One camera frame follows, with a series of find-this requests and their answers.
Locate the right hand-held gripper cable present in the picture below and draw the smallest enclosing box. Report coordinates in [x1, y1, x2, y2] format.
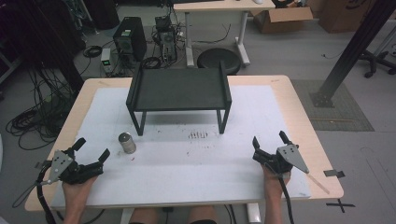
[277, 175, 296, 224]

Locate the person's leg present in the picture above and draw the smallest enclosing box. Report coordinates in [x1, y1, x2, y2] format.
[187, 204, 219, 224]
[128, 207, 159, 224]

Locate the black office chair base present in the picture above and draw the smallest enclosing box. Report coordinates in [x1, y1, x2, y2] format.
[357, 49, 396, 79]

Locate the coiled black cable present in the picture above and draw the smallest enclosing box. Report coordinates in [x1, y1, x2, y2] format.
[82, 45, 104, 59]

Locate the black metal shelf rack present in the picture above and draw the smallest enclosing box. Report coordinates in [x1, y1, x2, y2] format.
[125, 60, 233, 137]

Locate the thin wooden stick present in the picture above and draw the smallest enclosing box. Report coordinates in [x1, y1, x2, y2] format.
[305, 173, 331, 195]

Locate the black tape strip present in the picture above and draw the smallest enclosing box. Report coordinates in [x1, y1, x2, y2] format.
[322, 168, 347, 179]

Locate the person's right leg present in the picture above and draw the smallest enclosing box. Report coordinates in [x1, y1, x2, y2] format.
[187, 204, 219, 224]

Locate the black computer tower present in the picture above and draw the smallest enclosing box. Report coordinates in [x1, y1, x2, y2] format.
[112, 16, 149, 63]

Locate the white-legged wooden desk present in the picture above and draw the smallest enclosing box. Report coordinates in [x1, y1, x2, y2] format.
[172, 0, 277, 69]

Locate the left hand-held gripper cable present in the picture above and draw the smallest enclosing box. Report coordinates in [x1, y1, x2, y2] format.
[11, 161, 59, 224]

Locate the person's right hand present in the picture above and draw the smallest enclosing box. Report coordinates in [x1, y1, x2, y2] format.
[262, 164, 292, 199]

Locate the black metal post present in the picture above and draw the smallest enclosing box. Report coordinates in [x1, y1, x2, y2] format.
[309, 0, 396, 109]

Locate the person's left hand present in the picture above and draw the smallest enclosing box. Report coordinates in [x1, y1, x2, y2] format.
[61, 175, 99, 202]

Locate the white table leg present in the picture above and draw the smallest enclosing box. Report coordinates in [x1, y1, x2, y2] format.
[247, 202, 262, 224]

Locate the round black stool seat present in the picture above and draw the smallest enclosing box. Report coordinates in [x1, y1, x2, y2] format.
[196, 47, 243, 77]

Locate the open computer case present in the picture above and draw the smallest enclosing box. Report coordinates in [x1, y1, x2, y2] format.
[154, 14, 179, 65]

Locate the grey floor mat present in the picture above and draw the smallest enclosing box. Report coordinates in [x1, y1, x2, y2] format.
[290, 78, 375, 133]

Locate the small grey power supply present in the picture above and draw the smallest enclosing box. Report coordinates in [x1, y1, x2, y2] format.
[100, 47, 114, 75]

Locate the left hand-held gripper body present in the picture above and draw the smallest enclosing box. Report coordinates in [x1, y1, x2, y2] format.
[46, 148, 105, 186]

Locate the white foam mat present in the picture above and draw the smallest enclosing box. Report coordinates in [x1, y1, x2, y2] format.
[50, 85, 313, 210]

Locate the black curtain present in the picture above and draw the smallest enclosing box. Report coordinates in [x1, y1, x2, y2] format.
[0, 0, 87, 94]

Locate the large closed cardboard box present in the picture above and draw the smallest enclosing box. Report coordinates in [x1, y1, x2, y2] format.
[317, 0, 376, 35]

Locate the light wooden table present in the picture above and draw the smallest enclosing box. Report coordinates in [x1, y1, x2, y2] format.
[24, 74, 346, 213]

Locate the hand-held gripper cable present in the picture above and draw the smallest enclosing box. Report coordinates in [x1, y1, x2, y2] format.
[11, 161, 59, 224]
[277, 175, 296, 224]

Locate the silver metal can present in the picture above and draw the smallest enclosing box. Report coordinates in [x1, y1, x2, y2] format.
[118, 132, 137, 155]

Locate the bundle of black floor cables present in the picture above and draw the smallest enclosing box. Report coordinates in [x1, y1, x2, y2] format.
[5, 66, 78, 151]

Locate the open cardboard box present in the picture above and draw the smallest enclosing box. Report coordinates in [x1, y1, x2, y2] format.
[251, 5, 315, 35]

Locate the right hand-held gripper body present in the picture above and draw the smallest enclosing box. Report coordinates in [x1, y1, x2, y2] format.
[252, 144, 311, 175]

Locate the person's left leg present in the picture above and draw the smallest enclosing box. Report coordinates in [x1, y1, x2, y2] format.
[128, 207, 159, 224]

